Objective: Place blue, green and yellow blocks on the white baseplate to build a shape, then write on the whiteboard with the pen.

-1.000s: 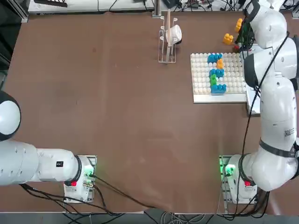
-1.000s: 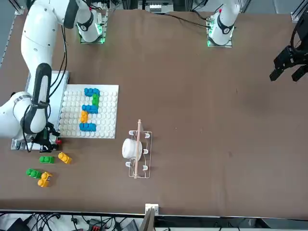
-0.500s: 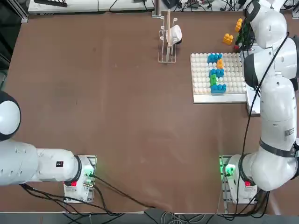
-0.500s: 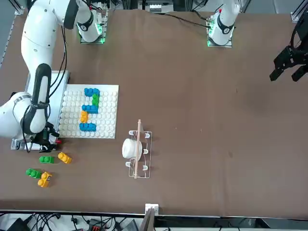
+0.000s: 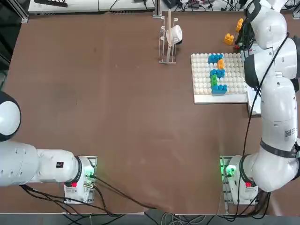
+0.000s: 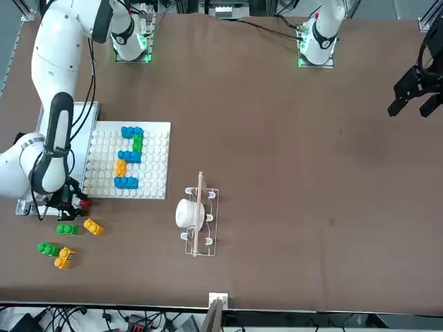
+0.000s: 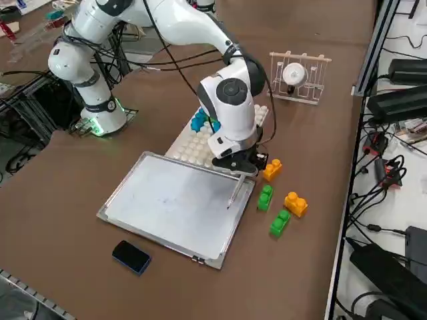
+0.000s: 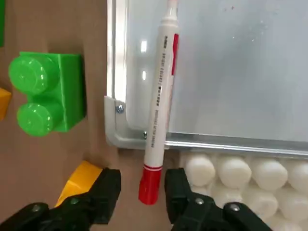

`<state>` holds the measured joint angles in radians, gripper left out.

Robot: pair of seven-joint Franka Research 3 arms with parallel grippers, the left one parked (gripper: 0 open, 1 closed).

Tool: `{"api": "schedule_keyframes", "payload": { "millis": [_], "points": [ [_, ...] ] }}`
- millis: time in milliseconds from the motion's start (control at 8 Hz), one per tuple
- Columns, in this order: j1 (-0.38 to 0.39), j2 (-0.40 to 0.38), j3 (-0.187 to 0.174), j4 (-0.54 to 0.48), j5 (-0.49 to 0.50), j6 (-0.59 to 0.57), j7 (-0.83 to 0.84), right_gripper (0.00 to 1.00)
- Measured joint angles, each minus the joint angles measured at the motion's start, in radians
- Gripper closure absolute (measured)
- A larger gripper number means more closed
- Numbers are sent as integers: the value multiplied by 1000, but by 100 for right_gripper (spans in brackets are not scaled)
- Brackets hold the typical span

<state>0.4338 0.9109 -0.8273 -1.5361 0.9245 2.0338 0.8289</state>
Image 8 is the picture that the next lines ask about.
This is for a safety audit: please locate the green toy block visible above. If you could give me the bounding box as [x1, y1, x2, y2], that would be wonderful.
[0, 0, 5, 48]
[8, 51, 87, 137]

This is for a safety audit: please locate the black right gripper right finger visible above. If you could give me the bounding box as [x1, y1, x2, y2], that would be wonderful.
[165, 168, 275, 231]

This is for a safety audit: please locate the white whiteboard with grey frame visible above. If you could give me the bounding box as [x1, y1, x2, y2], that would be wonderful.
[103, 0, 308, 159]

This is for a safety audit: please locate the white studded baseplate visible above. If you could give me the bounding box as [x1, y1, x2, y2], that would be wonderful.
[180, 153, 308, 231]

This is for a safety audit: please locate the yellow two-stud block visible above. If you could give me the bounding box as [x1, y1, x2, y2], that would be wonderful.
[54, 160, 103, 207]

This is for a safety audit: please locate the white pen with red cap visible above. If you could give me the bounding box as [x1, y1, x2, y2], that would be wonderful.
[138, 0, 180, 205]

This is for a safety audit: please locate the yellow block with printed tag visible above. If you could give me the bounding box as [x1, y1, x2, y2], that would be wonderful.
[0, 88, 12, 121]

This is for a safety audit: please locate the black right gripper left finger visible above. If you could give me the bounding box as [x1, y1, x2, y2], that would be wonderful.
[0, 168, 122, 231]

